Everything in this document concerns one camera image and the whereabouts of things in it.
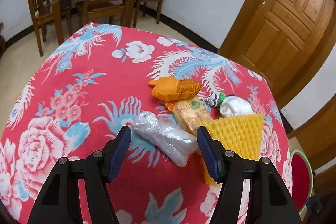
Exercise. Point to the green purple small toy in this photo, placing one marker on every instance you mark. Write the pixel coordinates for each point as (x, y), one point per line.
(216, 99)

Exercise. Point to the wooden panel door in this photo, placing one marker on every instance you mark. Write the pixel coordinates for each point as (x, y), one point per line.
(284, 41)

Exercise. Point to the red bin green rim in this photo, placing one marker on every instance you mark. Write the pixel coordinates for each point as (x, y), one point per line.
(302, 176)

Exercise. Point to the large yellow foam net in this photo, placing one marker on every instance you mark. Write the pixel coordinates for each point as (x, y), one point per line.
(241, 134)

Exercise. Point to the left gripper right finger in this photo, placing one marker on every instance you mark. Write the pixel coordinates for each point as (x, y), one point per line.
(269, 198)

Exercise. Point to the clear plastic bag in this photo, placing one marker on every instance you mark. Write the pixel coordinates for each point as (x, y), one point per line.
(175, 142)

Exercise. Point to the red floral tablecloth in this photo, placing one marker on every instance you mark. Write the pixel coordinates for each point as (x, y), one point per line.
(98, 81)

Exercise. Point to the left wooden chair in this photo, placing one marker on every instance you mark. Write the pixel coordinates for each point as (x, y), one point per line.
(41, 14)

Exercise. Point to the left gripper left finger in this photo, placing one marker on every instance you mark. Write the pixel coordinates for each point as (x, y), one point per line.
(58, 200)

